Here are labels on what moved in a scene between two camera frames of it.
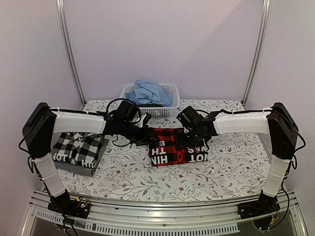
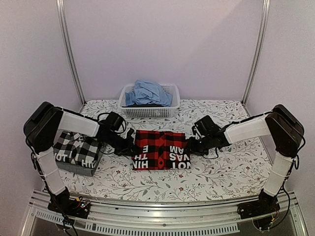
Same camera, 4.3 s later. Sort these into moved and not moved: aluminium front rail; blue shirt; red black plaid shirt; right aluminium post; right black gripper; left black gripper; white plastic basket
Moved: right black gripper; left black gripper; red black plaid shirt
Not moved: right aluminium post; white plastic basket; aluminium front rail; blue shirt
